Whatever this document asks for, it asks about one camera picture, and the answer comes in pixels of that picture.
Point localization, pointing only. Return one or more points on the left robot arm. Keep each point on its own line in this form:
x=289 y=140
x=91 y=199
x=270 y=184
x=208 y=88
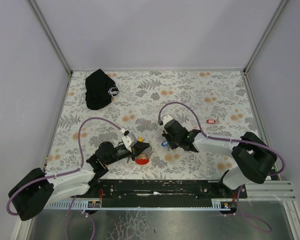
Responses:
x=38 y=189

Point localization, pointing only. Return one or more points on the red key tag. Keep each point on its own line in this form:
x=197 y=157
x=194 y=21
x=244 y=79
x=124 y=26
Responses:
x=211 y=121

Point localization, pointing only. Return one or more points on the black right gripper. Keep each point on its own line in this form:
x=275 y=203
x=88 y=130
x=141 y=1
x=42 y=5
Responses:
x=169 y=136

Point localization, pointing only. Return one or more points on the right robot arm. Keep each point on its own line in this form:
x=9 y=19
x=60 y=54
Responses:
x=253 y=157

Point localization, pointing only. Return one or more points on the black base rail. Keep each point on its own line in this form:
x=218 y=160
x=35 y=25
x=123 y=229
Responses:
x=158 y=193

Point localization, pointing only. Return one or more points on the yellow key tag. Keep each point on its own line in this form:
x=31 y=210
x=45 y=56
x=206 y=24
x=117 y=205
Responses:
x=140 y=138

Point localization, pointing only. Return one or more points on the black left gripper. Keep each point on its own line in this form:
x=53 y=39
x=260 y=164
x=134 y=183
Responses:
x=134 y=150

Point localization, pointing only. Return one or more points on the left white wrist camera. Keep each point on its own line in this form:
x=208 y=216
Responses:
x=129 y=139

